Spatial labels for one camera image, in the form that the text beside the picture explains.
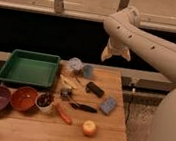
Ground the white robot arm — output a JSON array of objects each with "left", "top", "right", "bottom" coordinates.
[{"left": 101, "top": 6, "right": 176, "bottom": 141}]

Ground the yellow apple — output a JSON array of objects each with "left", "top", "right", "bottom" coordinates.
[{"left": 82, "top": 120, "right": 97, "bottom": 137}]

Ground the blue sponge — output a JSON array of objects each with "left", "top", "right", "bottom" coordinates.
[{"left": 99, "top": 97, "right": 117, "bottom": 115}]

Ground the yellow banana peel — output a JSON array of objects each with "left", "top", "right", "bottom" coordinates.
[{"left": 60, "top": 75, "right": 78, "bottom": 89}]

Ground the orange bowl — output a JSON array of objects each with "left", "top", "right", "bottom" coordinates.
[{"left": 10, "top": 86, "right": 38, "bottom": 112}]

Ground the green plastic tray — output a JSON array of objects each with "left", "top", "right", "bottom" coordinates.
[{"left": 0, "top": 49, "right": 61, "bottom": 89}]

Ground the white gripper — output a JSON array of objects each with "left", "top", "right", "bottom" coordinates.
[{"left": 101, "top": 38, "right": 131, "bottom": 62}]

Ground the right wooden post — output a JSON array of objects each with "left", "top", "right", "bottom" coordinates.
[{"left": 117, "top": 0, "right": 132, "bottom": 14}]

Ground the white cup with dark contents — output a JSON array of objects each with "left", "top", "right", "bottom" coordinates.
[{"left": 35, "top": 93, "right": 54, "bottom": 114}]

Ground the wooden cutting board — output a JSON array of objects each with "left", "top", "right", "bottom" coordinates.
[{"left": 0, "top": 68, "right": 127, "bottom": 141}]

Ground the metal rail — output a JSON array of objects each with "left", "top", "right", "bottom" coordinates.
[{"left": 0, "top": 45, "right": 176, "bottom": 111}]

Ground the orange carrot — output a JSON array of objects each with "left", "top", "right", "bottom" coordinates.
[{"left": 54, "top": 103, "right": 72, "bottom": 125}]

